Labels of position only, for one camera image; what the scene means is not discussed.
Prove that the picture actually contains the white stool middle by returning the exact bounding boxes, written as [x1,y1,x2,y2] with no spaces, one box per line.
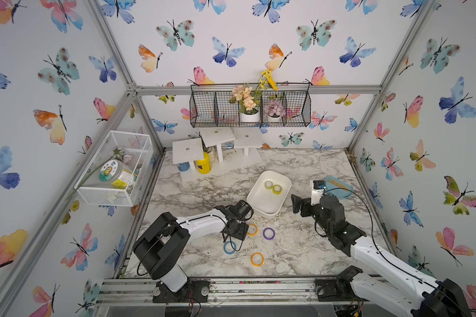
[200,128,235,162]

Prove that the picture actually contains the blue tape roll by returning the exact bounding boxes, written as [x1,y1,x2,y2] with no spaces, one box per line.
[223,241,237,255]

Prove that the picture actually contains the clear acrylic wall box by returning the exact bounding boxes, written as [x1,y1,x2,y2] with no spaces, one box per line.
[74,130,153,207]

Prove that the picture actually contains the white storage box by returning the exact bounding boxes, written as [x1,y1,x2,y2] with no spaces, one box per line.
[246,170,292,219]

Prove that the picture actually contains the teal brush dish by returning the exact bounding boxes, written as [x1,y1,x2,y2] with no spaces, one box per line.
[324,176,354,199]

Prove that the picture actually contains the round tin in box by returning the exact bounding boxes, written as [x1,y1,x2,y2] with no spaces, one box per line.
[99,159,132,184]

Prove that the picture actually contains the yellow artificial flower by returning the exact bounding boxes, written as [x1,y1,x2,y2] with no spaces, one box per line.
[258,69,278,91]

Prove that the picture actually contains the yellow bottle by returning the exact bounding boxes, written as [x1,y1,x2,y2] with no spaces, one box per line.
[194,151,211,174]

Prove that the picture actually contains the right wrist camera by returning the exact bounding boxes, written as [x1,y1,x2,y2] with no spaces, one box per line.
[311,180,326,206]

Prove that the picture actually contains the white stool right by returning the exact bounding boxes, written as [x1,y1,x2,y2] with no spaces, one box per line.
[233,128,263,157]

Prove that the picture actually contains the black wire wall basket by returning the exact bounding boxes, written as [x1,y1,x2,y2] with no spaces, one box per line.
[189,84,312,128]

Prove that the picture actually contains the orange tape roll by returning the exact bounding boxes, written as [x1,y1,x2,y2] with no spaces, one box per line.
[251,252,264,268]
[247,224,258,236]

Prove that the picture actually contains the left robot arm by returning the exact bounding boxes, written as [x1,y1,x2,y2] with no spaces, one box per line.
[132,200,254,294]

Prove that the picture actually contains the purple tape roll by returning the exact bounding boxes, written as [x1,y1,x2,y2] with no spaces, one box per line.
[263,227,276,240]

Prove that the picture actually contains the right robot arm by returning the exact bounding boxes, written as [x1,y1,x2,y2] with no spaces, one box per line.
[291,195,472,316]

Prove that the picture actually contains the white stool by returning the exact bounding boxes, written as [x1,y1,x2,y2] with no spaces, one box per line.
[200,128,235,162]
[233,128,263,157]
[173,138,204,170]

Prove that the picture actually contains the white stool left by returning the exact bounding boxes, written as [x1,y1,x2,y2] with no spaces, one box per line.
[173,138,204,170]

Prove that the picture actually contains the blue cup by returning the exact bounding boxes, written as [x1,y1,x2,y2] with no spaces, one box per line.
[177,162,190,173]

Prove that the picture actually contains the white pot peach flowers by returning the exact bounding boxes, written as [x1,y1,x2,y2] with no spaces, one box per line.
[230,85,260,124]

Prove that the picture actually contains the pale green tape roll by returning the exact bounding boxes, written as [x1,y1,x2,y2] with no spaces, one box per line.
[264,181,274,190]

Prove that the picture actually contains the white pot purple flowers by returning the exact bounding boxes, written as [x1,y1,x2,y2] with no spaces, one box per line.
[266,99,286,123]

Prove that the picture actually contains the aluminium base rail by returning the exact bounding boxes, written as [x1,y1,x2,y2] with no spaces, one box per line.
[94,277,429,306]

